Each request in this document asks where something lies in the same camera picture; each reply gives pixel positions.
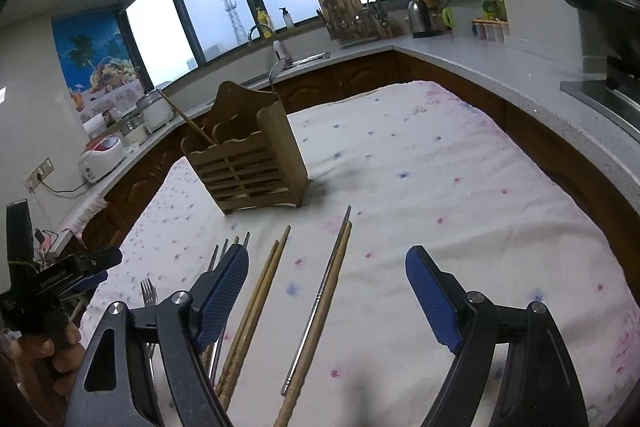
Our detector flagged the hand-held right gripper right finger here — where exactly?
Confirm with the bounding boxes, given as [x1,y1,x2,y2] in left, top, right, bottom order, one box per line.
[405,246,591,427]

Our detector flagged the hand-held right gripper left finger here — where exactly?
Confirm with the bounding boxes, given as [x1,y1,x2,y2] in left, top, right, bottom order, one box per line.
[65,244,249,427]

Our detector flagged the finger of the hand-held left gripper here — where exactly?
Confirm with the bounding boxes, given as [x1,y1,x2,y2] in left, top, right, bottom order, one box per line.
[75,271,108,292]
[80,247,123,269]

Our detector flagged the wooden chopstick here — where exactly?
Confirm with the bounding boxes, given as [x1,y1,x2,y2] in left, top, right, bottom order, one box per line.
[272,221,354,427]
[158,88,217,144]
[220,225,292,413]
[202,240,280,400]

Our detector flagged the metal fork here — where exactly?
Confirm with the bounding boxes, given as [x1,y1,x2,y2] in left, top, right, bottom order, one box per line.
[141,277,160,408]
[207,232,252,390]

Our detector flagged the metal knife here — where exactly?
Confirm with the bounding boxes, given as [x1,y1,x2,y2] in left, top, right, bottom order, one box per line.
[280,205,352,397]

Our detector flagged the wooden utensil holder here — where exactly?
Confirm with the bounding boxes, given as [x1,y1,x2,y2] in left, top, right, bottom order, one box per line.
[180,81,309,214]

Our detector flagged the person's left hand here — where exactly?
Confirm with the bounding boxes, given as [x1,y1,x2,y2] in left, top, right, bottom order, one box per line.
[12,307,86,403]

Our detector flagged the white and red appliance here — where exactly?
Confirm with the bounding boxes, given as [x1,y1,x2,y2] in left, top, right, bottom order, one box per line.
[77,134,127,184]

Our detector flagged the floral white tablecloth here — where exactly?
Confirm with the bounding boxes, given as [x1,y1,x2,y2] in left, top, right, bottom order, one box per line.
[77,81,640,427]

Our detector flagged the small white pot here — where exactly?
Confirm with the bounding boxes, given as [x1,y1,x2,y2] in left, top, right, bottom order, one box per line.
[119,117,151,146]

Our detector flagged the white rice cooker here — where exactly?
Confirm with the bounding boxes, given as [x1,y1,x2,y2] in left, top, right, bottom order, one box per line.
[135,89,177,134]

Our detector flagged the steel sink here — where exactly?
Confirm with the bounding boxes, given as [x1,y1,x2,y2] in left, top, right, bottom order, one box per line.
[285,51,332,68]

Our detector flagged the kitchen faucet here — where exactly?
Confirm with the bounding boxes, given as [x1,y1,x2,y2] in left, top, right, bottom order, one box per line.
[248,24,292,70]

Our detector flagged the steel stove top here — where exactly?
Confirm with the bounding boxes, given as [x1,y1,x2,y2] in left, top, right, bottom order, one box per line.
[560,57,640,108]

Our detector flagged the seasoning jar set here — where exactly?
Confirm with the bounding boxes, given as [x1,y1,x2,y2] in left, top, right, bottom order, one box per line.
[472,19,509,43]

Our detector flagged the lattice radio tower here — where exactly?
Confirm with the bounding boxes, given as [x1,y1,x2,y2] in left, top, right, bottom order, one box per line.
[217,0,244,46]

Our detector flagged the utensil drying rack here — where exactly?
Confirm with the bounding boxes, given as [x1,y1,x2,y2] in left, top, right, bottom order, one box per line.
[316,4,382,46]

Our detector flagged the steel electric kettle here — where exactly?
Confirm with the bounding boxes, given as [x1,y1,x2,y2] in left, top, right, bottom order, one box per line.
[406,0,444,39]

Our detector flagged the red and black cables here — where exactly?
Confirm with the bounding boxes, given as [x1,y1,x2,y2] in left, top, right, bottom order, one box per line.
[34,229,67,259]

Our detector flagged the black power cable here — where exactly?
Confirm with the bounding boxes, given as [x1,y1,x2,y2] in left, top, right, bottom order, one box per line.
[37,177,87,196]

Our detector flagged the wall power socket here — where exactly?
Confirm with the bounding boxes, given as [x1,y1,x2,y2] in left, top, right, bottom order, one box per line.
[24,157,55,194]

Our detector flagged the tropical fruit wall poster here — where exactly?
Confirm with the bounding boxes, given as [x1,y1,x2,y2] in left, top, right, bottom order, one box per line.
[51,13,143,124]

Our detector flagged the black handled wok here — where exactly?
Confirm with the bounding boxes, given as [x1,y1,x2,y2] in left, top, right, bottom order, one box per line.
[499,0,640,58]

